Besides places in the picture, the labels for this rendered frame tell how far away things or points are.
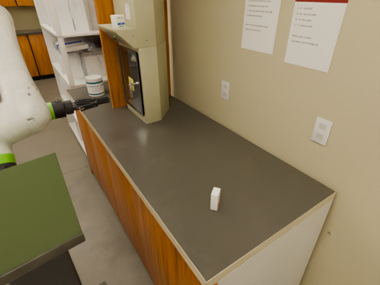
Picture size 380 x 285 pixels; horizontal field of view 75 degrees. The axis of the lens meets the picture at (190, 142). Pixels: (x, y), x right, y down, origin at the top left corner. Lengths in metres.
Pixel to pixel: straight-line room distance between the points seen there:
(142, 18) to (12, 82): 0.77
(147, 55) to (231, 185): 0.87
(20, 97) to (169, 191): 0.64
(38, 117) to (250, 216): 0.82
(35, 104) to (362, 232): 1.35
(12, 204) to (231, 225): 0.70
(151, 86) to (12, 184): 0.99
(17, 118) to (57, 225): 0.36
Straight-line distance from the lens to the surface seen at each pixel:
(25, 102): 0.94
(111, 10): 1.82
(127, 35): 1.46
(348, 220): 1.34
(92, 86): 2.19
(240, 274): 0.99
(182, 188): 1.11
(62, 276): 1.23
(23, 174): 0.83
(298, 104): 1.25
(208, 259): 0.89
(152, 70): 1.55
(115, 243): 2.17
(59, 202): 0.91
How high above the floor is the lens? 1.68
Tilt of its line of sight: 31 degrees down
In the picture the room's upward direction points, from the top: straight up
